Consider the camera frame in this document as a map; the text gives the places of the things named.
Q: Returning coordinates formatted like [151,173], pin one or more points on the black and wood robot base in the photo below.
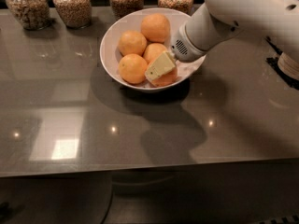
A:
[284,65]

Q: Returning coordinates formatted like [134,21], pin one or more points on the orange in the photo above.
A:
[153,50]
[132,42]
[166,79]
[132,68]
[155,27]

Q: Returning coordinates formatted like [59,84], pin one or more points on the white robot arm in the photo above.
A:
[219,20]

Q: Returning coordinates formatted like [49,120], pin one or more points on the white ceramic bowl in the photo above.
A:
[110,55]

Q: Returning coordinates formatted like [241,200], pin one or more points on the glass jar far left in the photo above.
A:
[31,14]

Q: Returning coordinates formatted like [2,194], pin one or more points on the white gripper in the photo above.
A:
[179,46]

